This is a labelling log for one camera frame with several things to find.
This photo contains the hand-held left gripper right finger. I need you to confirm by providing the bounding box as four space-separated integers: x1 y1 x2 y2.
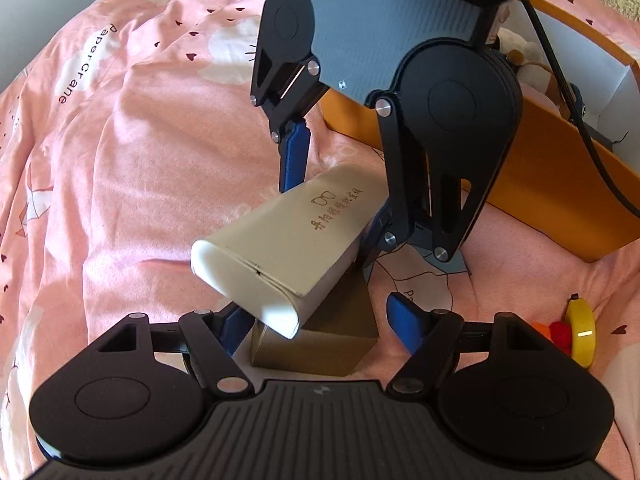
386 292 543 395

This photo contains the black cable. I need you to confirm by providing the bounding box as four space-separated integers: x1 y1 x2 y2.
519 0 640 213

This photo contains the pink printed blanket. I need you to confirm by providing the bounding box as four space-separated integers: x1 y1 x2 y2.
0 0 640 480

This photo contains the brown kraft paper box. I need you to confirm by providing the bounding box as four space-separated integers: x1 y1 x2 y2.
249 271 380 377

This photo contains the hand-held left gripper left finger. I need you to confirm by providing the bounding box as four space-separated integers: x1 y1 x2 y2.
94 302 254 395

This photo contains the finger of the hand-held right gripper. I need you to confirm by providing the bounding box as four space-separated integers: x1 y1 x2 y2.
356 89 502 267
248 52 332 196

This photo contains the orange cardboard box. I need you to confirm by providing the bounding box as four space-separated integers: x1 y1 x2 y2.
320 0 640 264

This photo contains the small white plush toy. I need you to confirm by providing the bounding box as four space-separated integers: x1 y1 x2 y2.
496 25 552 92

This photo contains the yellow banana toy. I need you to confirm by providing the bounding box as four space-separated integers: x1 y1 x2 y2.
566 293 599 369

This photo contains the red toy piece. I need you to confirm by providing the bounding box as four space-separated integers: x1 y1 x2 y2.
548 322 577 357

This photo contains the cream glasses case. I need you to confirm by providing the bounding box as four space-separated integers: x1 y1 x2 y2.
191 162 392 339

